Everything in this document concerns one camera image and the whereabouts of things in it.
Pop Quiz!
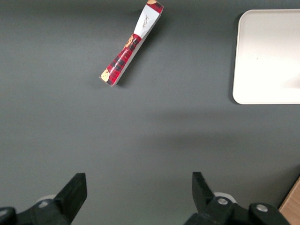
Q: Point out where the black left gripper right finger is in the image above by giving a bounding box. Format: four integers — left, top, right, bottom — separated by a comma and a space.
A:
184, 172, 291, 225

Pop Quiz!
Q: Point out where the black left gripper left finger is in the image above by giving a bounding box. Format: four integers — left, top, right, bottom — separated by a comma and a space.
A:
0, 172, 88, 225

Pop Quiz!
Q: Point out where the red plaid cookie box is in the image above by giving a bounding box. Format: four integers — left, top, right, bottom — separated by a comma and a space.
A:
99, 0, 164, 87

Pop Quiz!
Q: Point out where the beige plastic tray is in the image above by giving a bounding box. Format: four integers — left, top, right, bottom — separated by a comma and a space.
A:
232, 9, 300, 105

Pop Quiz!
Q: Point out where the wooden two-drawer cabinet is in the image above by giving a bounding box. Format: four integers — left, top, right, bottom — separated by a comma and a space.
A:
278, 175, 300, 225

